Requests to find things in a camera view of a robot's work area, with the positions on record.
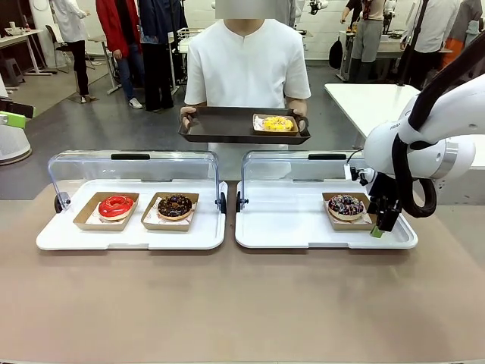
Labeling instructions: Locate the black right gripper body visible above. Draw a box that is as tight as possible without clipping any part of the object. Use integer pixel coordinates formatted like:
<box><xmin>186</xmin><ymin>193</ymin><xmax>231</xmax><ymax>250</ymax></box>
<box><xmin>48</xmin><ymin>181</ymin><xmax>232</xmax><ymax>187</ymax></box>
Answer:
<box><xmin>365</xmin><ymin>170</ymin><xmax>402</xmax><ymax>204</ymax></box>

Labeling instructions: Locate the brown cardboard donut box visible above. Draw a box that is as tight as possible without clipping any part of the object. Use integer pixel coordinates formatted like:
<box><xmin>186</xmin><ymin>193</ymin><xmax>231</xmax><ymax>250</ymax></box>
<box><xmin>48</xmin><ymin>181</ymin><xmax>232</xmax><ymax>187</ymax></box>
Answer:
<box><xmin>252</xmin><ymin>113</ymin><xmax>301</xmax><ymax>137</ymax></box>

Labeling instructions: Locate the yellow glazed donut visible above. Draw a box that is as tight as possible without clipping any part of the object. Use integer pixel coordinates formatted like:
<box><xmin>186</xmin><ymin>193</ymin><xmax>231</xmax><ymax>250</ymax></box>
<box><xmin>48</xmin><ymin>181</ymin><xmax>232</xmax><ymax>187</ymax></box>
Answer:
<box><xmin>261</xmin><ymin>115</ymin><xmax>295</xmax><ymax>133</ymax></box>

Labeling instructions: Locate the dark brown serving tray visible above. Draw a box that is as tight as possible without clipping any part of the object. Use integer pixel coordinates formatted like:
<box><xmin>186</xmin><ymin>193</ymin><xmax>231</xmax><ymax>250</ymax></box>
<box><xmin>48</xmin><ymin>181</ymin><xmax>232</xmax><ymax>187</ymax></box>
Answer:
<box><xmin>177</xmin><ymin>106</ymin><xmax>312</xmax><ymax>146</ymax></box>

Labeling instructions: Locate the person's left forearm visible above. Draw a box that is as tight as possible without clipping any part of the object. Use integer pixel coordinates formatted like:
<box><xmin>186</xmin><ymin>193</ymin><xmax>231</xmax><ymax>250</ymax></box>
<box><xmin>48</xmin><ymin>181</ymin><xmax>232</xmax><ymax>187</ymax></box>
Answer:
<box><xmin>284</xmin><ymin>96</ymin><xmax>308</xmax><ymax>115</ymax></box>

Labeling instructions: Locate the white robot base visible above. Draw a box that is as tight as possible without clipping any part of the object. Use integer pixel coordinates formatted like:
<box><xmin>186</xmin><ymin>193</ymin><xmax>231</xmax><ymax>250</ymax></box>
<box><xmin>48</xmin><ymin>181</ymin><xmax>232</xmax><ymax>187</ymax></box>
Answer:
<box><xmin>0</xmin><ymin>97</ymin><xmax>33</xmax><ymax>166</ymax></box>

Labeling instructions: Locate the purple sprinkled donut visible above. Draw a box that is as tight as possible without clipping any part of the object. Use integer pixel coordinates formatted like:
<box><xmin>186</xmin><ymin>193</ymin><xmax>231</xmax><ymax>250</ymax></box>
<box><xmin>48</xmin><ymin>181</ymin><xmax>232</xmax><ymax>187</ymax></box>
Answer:
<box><xmin>327</xmin><ymin>193</ymin><xmax>366</xmax><ymax>222</ymax></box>

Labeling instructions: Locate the sprinkled chocolate donut in tray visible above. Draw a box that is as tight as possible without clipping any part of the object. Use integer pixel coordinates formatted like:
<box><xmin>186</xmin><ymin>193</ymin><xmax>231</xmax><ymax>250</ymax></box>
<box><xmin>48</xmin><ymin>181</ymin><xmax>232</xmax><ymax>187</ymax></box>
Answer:
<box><xmin>321</xmin><ymin>192</ymin><xmax>380</xmax><ymax>232</ymax></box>

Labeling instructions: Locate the person in white shirt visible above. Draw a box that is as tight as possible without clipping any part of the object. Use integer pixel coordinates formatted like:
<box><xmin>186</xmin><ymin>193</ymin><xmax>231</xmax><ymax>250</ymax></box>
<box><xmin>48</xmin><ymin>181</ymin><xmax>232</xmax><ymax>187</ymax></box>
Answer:
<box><xmin>184</xmin><ymin>17</ymin><xmax>312</xmax><ymax>180</ymax></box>

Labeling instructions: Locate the chocolate donut in cardboard tray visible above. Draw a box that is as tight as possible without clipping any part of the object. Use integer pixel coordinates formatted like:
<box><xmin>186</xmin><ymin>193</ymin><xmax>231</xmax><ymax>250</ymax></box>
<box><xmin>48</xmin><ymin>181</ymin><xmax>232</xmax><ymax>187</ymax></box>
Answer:
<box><xmin>140</xmin><ymin>191</ymin><xmax>200</xmax><ymax>233</ymax></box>

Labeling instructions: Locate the red glazed donut in tray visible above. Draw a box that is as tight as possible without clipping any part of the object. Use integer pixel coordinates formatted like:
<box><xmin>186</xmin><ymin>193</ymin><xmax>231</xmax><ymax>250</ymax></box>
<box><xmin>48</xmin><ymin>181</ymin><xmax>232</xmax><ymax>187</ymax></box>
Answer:
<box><xmin>73</xmin><ymin>191</ymin><xmax>140</xmax><ymax>232</ymax></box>

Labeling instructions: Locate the person's left hand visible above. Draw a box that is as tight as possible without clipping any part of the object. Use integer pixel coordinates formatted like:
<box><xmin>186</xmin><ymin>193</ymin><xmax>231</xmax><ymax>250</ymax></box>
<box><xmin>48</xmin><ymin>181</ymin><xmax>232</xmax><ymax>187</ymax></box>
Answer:
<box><xmin>290</xmin><ymin>108</ymin><xmax>309</xmax><ymax>132</ymax></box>

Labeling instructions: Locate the person's right hand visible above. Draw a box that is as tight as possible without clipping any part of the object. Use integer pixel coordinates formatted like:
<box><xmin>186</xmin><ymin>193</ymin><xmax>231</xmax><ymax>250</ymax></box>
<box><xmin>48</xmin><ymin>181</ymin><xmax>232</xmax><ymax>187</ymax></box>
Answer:
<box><xmin>180</xmin><ymin>106</ymin><xmax>199</xmax><ymax>130</ymax></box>

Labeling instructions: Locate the large white table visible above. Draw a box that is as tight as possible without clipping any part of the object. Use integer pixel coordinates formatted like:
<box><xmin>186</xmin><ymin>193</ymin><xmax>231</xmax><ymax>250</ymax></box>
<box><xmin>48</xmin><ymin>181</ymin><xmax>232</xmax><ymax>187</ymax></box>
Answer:
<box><xmin>324</xmin><ymin>82</ymin><xmax>485</xmax><ymax>208</ymax></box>

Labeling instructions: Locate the white display case tray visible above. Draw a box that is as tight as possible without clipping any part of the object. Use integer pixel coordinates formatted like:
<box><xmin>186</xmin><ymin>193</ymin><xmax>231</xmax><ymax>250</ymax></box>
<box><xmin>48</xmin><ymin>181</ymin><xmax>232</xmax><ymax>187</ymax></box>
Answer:
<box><xmin>36</xmin><ymin>178</ymin><xmax>229</xmax><ymax>251</ymax></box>
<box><xmin>234</xmin><ymin>178</ymin><xmax>419</xmax><ymax>250</ymax></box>

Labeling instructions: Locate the clear display case lid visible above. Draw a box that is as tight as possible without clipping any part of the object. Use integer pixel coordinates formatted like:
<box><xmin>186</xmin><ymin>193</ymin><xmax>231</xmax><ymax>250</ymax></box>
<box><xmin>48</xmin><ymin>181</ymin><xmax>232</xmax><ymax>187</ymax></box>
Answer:
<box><xmin>48</xmin><ymin>150</ymin><xmax>228</xmax><ymax>214</ymax></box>
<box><xmin>236</xmin><ymin>149</ymin><xmax>409</xmax><ymax>214</ymax></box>

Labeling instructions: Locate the black bag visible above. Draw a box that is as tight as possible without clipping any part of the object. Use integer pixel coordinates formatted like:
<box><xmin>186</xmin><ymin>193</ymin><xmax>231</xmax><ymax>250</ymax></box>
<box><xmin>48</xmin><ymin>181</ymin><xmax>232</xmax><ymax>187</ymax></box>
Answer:
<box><xmin>328</xmin><ymin>36</ymin><xmax>344</xmax><ymax>70</ymax></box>

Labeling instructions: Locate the bystander in beige trousers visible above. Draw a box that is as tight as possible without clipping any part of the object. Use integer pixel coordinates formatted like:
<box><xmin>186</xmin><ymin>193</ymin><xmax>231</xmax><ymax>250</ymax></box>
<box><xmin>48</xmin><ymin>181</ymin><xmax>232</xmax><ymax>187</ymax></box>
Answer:
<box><xmin>339</xmin><ymin>0</ymin><xmax>386</xmax><ymax>83</ymax></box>

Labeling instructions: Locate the black stand pole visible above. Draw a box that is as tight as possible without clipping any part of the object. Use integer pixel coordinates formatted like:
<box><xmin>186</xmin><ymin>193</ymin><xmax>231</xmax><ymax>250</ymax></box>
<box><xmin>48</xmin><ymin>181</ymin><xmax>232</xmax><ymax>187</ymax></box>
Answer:
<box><xmin>396</xmin><ymin>0</ymin><xmax>430</xmax><ymax>87</ymax></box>

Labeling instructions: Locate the bystander in white shirt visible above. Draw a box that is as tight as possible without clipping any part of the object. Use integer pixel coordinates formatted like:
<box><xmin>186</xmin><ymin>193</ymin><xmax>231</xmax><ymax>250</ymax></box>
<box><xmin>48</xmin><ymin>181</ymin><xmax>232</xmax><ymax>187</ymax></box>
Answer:
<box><xmin>400</xmin><ymin>0</ymin><xmax>462</xmax><ymax>89</ymax></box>

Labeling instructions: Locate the bystander in orange grey jacket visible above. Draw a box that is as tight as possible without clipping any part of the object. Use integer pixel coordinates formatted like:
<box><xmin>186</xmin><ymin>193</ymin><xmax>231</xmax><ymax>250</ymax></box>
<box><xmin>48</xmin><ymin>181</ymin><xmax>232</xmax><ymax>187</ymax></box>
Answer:
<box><xmin>440</xmin><ymin>0</ymin><xmax>485</xmax><ymax>75</ymax></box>

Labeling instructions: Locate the bystander in dark blue clothes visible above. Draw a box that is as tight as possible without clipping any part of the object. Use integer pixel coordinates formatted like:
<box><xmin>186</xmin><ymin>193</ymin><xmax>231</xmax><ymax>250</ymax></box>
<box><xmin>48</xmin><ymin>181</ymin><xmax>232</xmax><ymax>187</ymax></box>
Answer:
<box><xmin>138</xmin><ymin>0</ymin><xmax>187</xmax><ymax>113</ymax></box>

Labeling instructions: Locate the bystander in red jacket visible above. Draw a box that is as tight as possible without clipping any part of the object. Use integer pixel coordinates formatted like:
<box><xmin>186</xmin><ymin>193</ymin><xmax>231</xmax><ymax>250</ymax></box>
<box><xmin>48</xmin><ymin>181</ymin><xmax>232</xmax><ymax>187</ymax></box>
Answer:
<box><xmin>95</xmin><ymin>0</ymin><xmax>146</xmax><ymax>110</ymax></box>

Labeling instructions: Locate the bystander in white coat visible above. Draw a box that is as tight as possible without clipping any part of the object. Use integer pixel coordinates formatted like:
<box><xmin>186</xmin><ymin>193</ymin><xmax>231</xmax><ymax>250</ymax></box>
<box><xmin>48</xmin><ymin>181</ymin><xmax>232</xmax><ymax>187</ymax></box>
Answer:
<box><xmin>52</xmin><ymin>0</ymin><xmax>92</xmax><ymax>104</ymax></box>

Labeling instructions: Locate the black office chair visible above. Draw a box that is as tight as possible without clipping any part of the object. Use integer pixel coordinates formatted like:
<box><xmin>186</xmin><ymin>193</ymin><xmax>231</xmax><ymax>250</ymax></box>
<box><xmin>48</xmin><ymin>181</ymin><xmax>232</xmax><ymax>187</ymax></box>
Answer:
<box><xmin>45</xmin><ymin>24</ymin><xmax>72</xmax><ymax>74</ymax></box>

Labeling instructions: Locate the green plastic block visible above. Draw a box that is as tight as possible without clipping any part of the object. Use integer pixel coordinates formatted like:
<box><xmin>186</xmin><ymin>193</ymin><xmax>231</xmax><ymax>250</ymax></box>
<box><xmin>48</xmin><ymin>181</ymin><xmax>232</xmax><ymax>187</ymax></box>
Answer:
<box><xmin>0</xmin><ymin>101</ymin><xmax>36</xmax><ymax>129</ymax></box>

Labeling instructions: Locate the grey plastic stool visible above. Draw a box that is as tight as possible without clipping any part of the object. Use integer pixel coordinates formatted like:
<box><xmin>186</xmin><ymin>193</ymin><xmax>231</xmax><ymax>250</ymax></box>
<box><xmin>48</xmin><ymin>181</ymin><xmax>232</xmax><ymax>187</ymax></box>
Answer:
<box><xmin>0</xmin><ymin>58</ymin><xmax>26</xmax><ymax>91</ymax></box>

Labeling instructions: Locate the white desk with legs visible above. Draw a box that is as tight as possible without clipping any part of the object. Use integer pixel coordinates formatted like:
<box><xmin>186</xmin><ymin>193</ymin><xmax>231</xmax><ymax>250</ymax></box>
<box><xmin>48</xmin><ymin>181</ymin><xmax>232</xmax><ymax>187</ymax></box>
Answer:
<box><xmin>0</xmin><ymin>27</ymin><xmax>52</xmax><ymax>77</ymax></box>

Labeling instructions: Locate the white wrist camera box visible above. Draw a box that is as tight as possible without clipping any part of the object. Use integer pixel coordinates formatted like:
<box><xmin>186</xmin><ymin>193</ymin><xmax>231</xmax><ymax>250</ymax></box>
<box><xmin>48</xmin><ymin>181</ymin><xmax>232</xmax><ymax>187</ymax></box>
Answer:
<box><xmin>343</xmin><ymin>163</ymin><xmax>377</xmax><ymax>187</ymax></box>

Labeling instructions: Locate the white wire basket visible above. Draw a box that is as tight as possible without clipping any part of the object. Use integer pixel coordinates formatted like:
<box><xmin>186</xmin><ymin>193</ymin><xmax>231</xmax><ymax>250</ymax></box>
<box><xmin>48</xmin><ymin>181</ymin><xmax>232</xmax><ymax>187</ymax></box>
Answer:
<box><xmin>175</xmin><ymin>27</ymin><xmax>202</xmax><ymax>55</ymax></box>

